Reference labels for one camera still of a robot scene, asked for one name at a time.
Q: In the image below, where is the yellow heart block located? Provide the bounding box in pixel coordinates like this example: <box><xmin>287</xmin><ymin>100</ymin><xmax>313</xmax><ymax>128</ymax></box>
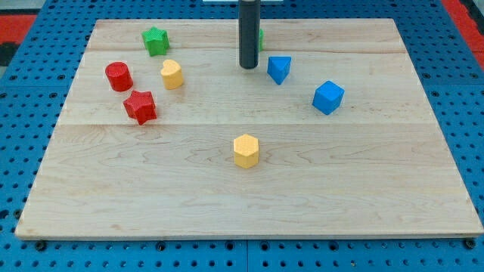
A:
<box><xmin>160</xmin><ymin>60</ymin><xmax>184</xmax><ymax>90</ymax></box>

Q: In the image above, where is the blue triangle block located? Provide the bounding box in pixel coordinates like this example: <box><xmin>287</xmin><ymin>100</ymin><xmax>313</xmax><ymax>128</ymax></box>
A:
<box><xmin>267</xmin><ymin>56</ymin><xmax>292</xmax><ymax>85</ymax></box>

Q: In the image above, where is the wooden board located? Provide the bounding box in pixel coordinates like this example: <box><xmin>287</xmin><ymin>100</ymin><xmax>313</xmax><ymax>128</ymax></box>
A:
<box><xmin>15</xmin><ymin>19</ymin><xmax>483</xmax><ymax>241</ymax></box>

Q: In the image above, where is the yellow hexagon block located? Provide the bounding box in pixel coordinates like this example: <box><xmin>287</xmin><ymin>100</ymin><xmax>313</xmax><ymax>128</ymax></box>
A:
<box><xmin>233</xmin><ymin>134</ymin><xmax>259</xmax><ymax>168</ymax></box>

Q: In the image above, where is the blue cube block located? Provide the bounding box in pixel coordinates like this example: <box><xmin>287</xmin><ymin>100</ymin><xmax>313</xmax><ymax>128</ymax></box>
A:
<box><xmin>312</xmin><ymin>81</ymin><xmax>345</xmax><ymax>115</ymax></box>

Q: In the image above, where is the red star block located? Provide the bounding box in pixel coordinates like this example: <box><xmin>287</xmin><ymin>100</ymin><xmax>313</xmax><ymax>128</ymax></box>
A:
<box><xmin>123</xmin><ymin>90</ymin><xmax>157</xmax><ymax>125</ymax></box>

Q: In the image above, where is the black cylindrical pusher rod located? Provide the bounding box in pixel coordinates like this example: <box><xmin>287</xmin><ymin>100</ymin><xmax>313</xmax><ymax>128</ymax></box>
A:
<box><xmin>238</xmin><ymin>0</ymin><xmax>261</xmax><ymax>70</ymax></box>

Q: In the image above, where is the green block behind rod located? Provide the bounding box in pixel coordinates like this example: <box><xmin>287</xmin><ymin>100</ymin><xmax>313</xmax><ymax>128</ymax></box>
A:
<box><xmin>258</xmin><ymin>29</ymin><xmax>264</xmax><ymax>52</ymax></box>

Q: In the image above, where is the green star block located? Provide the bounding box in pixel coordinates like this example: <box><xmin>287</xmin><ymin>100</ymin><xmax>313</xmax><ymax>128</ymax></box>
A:
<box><xmin>141</xmin><ymin>26</ymin><xmax>169</xmax><ymax>57</ymax></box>

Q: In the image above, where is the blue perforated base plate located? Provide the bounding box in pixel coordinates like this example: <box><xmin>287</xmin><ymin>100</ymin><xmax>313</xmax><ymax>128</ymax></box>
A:
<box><xmin>1</xmin><ymin>0</ymin><xmax>483</xmax><ymax>271</ymax></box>

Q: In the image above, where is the red cylinder block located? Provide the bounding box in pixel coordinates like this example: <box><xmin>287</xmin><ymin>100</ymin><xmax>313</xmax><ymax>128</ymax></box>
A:
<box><xmin>105</xmin><ymin>61</ymin><xmax>133</xmax><ymax>91</ymax></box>

